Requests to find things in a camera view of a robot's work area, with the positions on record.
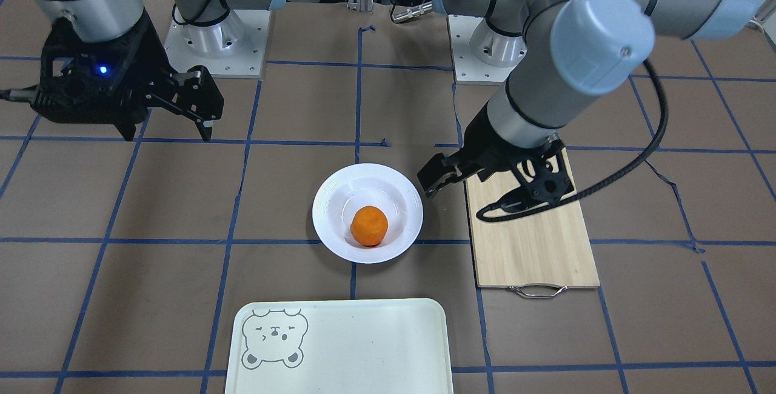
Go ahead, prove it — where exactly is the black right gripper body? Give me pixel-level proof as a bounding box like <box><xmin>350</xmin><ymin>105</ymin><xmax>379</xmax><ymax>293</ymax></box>
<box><xmin>30</xmin><ymin>11</ymin><xmax>176</xmax><ymax>141</ymax></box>

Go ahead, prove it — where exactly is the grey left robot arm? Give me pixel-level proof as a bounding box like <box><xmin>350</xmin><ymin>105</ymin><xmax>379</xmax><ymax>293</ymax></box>
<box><xmin>418</xmin><ymin>0</ymin><xmax>764</xmax><ymax>222</ymax></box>

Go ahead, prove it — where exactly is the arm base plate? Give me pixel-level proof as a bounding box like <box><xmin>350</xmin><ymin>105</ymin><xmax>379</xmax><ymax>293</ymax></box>
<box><xmin>164</xmin><ymin>10</ymin><xmax>272</xmax><ymax>79</ymax></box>
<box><xmin>448</xmin><ymin>15</ymin><xmax>527</xmax><ymax>85</ymax></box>

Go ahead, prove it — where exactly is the cream bear tray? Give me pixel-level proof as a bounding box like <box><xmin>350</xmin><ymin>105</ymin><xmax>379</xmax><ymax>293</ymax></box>
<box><xmin>225</xmin><ymin>298</ymin><xmax>454</xmax><ymax>393</ymax></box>

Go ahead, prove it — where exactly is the orange fruit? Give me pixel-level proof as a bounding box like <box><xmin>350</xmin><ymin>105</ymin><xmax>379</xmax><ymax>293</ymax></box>
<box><xmin>350</xmin><ymin>205</ymin><xmax>389</xmax><ymax>247</ymax></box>

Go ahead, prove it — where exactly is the white round plate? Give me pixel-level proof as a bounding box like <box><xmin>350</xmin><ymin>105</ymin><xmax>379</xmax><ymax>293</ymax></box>
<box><xmin>312</xmin><ymin>164</ymin><xmax>424</xmax><ymax>264</ymax></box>

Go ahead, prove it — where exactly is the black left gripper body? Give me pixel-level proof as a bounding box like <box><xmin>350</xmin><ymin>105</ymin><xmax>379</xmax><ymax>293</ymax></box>
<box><xmin>458</xmin><ymin>106</ymin><xmax>574</xmax><ymax>210</ymax></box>

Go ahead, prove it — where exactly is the bamboo cutting board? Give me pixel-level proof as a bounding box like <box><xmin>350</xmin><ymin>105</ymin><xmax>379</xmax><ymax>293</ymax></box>
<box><xmin>465</xmin><ymin>172</ymin><xmax>601</xmax><ymax>299</ymax></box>

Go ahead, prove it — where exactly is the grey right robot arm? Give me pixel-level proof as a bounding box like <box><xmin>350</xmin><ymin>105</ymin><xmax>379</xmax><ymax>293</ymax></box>
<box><xmin>2</xmin><ymin>0</ymin><xmax>286</xmax><ymax>142</ymax></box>

